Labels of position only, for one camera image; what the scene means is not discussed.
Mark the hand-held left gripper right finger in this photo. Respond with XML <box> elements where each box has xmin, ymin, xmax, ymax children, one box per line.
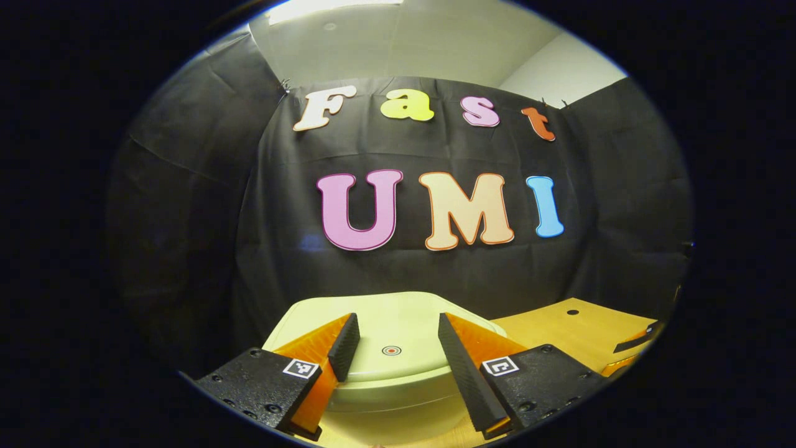
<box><xmin>438</xmin><ymin>312</ymin><xmax>610</xmax><ymax>439</ymax></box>

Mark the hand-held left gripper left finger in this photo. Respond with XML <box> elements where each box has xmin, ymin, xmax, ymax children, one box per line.
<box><xmin>194</xmin><ymin>312</ymin><xmax>361</xmax><ymax>442</ymax></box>

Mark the wooden desktop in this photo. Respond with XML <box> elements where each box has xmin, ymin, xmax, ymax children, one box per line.
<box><xmin>298</xmin><ymin>297</ymin><xmax>660</xmax><ymax>448</ymax></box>

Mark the green desktop garbage bin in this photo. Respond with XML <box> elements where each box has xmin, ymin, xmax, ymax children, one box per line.
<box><xmin>261</xmin><ymin>291</ymin><xmax>507</xmax><ymax>446</ymax></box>

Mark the ceiling light panel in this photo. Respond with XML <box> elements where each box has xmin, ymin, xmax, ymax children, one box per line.
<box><xmin>267</xmin><ymin>0</ymin><xmax>405</xmax><ymax>26</ymax></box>

